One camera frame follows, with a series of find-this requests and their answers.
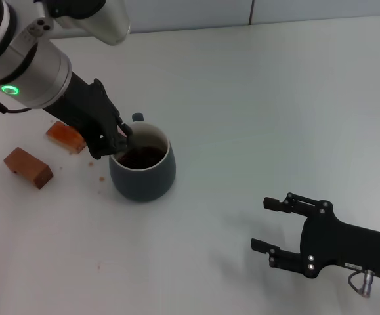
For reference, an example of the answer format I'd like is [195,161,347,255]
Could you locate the flat brown wooden block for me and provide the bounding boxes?
[45,121,87,154]

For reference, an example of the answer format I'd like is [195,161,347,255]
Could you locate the pink handled metal spoon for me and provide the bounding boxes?
[117,126,145,155]

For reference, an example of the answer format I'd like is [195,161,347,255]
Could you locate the tall brown wooden block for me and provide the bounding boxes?
[3,147,54,190]

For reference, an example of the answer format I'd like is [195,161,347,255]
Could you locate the right gripper cable with connector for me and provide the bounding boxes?
[347,268,374,298]

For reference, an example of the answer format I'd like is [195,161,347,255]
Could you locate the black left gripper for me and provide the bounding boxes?
[42,72,134,161]

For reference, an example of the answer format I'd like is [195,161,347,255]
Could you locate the dark brown coffee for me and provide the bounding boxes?
[117,146,167,170]

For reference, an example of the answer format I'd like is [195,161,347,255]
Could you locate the grey ceramic cup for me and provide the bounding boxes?
[108,112,177,203]

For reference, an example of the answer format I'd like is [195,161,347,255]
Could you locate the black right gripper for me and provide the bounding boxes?
[250,192,380,280]

